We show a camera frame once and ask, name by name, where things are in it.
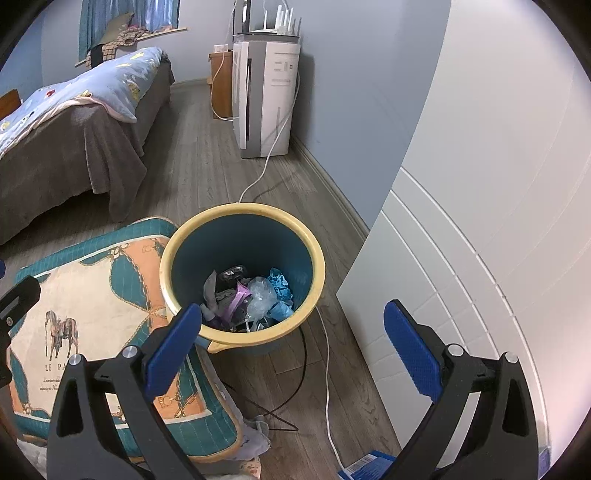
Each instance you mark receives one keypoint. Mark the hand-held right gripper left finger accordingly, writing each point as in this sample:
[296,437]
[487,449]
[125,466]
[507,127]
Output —
[173,350]

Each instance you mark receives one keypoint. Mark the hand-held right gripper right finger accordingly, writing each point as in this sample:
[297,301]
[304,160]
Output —
[411,350]

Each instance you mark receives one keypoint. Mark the grey cloth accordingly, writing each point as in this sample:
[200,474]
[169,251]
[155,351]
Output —
[212,295]

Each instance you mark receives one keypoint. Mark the black plastic bag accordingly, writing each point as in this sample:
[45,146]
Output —
[233,272]

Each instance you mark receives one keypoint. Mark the clear plastic bag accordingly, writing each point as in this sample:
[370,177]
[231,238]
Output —
[261,295]

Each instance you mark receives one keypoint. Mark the blue glove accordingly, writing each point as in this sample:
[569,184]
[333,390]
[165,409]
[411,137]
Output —
[279,284]

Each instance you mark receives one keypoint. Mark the teal bin with yellow rim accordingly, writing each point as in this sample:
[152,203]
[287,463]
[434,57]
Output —
[240,240]

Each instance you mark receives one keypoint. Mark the teal orange printed cushion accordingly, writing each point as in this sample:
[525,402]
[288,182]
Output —
[92,286]

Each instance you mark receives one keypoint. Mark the white fluffy cloth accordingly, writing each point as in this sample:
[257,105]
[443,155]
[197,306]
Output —
[32,457]

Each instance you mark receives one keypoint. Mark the bed with grey blanket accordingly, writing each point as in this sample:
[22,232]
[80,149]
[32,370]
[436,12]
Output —
[55,175]

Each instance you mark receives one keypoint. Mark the crumpled pale cloth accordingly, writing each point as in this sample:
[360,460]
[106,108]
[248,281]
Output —
[254,443]

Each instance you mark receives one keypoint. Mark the blue white box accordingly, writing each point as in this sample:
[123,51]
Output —
[364,466]

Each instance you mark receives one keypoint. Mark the blue printed quilt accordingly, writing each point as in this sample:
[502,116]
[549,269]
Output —
[69,92]

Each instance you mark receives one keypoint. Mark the dark cloth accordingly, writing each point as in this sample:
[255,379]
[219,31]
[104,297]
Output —
[96,57]

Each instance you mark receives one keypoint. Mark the plaid cloth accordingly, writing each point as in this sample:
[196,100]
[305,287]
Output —
[111,48]

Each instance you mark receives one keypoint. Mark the blue curtain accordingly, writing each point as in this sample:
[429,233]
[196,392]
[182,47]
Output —
[92,23]

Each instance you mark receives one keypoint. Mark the wooden cabinet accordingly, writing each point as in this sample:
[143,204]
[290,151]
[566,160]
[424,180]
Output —
[224,87]

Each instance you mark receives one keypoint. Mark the white air purifier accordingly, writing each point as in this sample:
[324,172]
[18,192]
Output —
[277,92]

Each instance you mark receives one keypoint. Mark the wooden windowsill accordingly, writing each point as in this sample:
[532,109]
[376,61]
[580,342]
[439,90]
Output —
[171,31]

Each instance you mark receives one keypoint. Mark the small white box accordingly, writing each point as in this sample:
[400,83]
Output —
[220,47]

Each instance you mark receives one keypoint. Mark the white router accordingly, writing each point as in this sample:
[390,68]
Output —
[277,25]

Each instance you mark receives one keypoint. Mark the flat screen television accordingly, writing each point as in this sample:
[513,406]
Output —
[242,16]

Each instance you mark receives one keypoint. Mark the wooden bed frame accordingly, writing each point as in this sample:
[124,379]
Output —
[9,104]

